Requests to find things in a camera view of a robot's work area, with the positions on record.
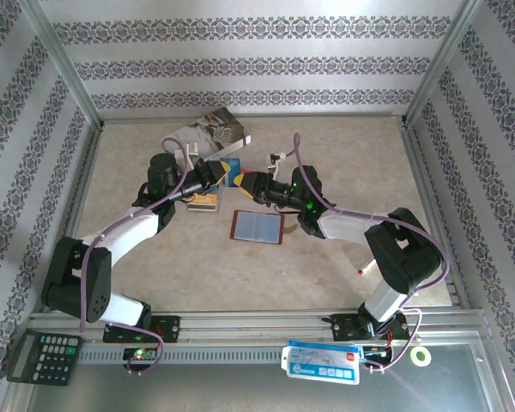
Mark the blue card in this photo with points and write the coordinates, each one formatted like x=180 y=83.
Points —
x=232 y=173

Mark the brown leather card holder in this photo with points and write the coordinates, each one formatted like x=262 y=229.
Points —
x=257 y=227

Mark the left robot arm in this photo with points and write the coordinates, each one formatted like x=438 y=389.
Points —
x=77 y=279

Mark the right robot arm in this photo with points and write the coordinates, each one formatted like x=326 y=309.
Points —
x=403 y=253

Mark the clear acrylic card stand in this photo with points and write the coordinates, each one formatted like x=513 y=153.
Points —
x=219 y=199

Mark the white paperback book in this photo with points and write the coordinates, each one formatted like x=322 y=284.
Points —
x=214 y=129

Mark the white marker with red cap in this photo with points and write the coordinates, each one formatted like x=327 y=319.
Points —
x=366 y=267

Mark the blue white wipes packet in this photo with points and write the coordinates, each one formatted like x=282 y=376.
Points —
x=317 y=362

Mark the circuit board with lights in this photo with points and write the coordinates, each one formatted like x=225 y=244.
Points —
x=139 y=354

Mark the grey metal panel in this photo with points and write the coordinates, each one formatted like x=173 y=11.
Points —
x=240 y=390

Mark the green tape roll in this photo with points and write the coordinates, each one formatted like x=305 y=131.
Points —
x=413 y=357

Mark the black calculator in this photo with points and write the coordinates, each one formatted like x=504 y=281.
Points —
x=47 y=358

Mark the aluminium table edge rail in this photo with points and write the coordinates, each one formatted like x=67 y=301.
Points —
x=81 y=184
x=435 y=193
x=309 y=116

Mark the wide aluminium mounting rail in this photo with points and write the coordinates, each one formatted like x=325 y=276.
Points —
x=249 y=319

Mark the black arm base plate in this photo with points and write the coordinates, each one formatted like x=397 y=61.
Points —
x=169 y=328
x=341 y=326

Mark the aluminium frame post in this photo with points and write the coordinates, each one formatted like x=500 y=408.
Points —
x=444 y=60
x=60 y=60

